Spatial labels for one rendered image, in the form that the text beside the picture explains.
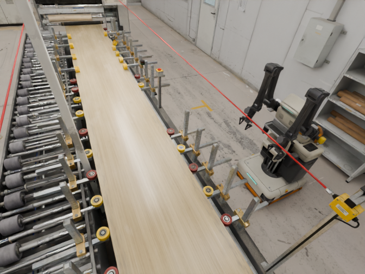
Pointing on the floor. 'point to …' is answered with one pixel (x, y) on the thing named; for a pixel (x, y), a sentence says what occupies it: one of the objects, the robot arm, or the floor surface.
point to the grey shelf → (349, 155)
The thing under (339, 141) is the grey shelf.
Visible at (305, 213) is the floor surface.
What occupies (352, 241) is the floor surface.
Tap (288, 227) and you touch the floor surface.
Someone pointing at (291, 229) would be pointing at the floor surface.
